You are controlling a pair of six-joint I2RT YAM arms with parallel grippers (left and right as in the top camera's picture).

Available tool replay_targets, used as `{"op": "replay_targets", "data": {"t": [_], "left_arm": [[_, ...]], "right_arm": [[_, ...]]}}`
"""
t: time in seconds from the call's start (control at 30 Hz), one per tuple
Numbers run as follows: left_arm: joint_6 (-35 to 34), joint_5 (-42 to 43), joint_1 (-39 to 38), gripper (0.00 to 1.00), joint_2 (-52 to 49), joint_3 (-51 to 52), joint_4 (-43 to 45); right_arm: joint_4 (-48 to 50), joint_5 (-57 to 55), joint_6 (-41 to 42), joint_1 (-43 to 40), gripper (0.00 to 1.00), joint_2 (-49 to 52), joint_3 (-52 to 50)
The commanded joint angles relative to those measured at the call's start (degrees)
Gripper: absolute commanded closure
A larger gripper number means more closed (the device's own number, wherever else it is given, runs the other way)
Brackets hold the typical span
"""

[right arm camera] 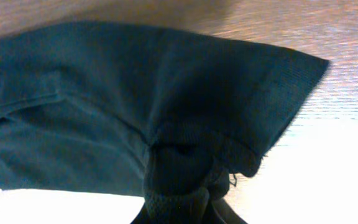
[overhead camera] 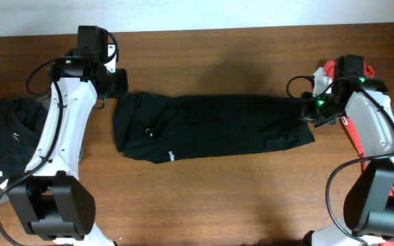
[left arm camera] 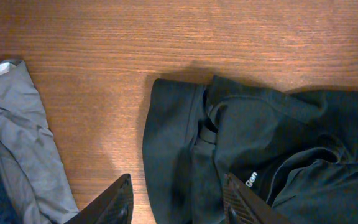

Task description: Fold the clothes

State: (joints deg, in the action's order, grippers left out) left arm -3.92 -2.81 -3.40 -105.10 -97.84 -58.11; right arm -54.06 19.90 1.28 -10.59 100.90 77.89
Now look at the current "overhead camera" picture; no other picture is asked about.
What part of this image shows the black polo shirt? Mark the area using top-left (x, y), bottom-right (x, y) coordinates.
top-left (112, 92), bottom-right (315, 164)

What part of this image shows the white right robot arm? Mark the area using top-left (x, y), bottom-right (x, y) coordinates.
top-left (300, 75), bottom-right (394, 245)

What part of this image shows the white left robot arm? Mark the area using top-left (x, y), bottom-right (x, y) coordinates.
top-left (6, 57), bottom-right (126, 245)

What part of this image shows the red crumpled garment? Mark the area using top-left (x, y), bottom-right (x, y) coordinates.
top-left (323, 61), bottom-right (394, 246)

